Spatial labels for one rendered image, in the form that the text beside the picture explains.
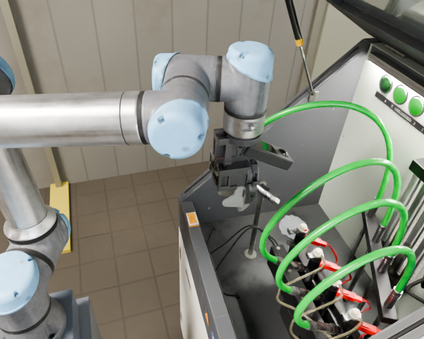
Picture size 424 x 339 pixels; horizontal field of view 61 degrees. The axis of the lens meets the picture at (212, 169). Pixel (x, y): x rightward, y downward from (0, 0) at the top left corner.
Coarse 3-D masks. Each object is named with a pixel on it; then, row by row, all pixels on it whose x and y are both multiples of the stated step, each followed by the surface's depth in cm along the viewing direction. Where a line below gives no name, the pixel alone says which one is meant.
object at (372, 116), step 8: (304, 104) 79; (312, 104) 79; (320, 104) 78; (328, 104) 78; (336, 104) 78; (344, 104) 78; (352, 104) 77; (280, 112) 82; (288, 112) 81; (360, 112) 78; (368, 112) 78; (272, 120) 83; (376, 120) 79; (384, 128) 80; (384, 136) 81; (392, 152) 83; (392, 160) 85; (384, 176) 88; (384, 184) 89
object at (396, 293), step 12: (372, 252) 61; (384, 252) 60; (396, 252) 61; (408, 252) 62; (348, 264) 61; (360, 264) 60; (408, 264) 66; (336, 276) 61; (408, 276) 68; (324, 288) 62; (396, 288) 72; (312, 300) 64; (396, 300) 73; (300, 312) 66; (300, 324) 69; (312, 324) 71; (324, 324) 74
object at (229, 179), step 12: (216, 132) 66; (216, 144) 66; (228, 144) 65; (240, 144) 64; (252, 144) 64; (216, 156) 68; (228, 156) 67; (240, 156) 68; (216, 168) 68; (228, 168) 67; (240, 168) 67; (252, 168) 68; (216, 180) 69; (228, 180) 68; (240, 180) 70
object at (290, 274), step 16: (304, 256) 100; (272, 272) 104; (288, 272) 96; (304, 272) 98; (304, 288) 92; (288, 304) 95; (288, 320) 97; (320, 320) 86; (336, 320) 86; (304, 336) 88; (320, 336) 83
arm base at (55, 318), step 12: (48, 312) 83; (60, 312) 88; (36, 324) 80; (48, 324) 84; (60, 324) 87; (0, 336) 82; (12, 336) 80; (24, 336) 80; (36, 336) 82; (48, 336) 85; (60, 336) 87
